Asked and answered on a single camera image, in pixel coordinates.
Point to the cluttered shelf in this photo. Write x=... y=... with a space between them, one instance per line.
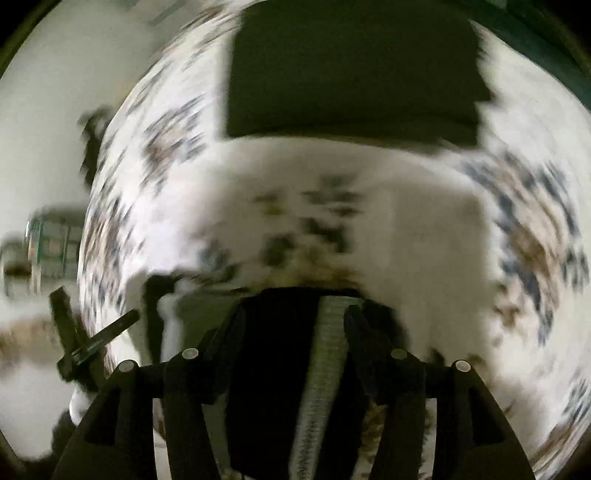
x=51 y=240

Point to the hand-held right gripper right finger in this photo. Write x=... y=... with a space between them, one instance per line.
x=358 y=332

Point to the black grey white striped garment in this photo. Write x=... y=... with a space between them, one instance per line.
x=154 y=314

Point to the floral printed blanket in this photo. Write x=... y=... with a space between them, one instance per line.
x=415 y=240

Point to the black shorts with patterned stripes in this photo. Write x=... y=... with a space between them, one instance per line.
x=277 y=392

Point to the folded black cloth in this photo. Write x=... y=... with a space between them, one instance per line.
x=351 y=78

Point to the dark object beside bed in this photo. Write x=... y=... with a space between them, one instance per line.
x=94 y=138

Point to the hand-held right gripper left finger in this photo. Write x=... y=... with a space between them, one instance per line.
x=238 y=327

